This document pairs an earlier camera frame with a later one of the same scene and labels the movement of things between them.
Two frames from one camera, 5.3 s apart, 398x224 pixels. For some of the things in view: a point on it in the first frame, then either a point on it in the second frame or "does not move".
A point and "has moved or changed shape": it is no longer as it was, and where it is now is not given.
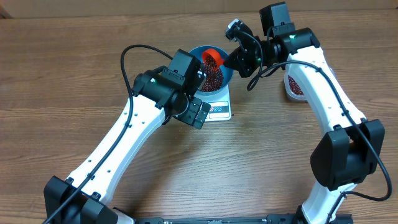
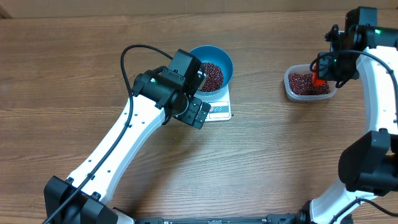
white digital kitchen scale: [220, 108] does not move
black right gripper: [244, 65] -> [323, 63]
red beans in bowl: [212, 78] does not move
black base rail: [232, 219] does not move
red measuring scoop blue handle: [217, 56] has moved or changed shape
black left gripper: [190, 118] does not move
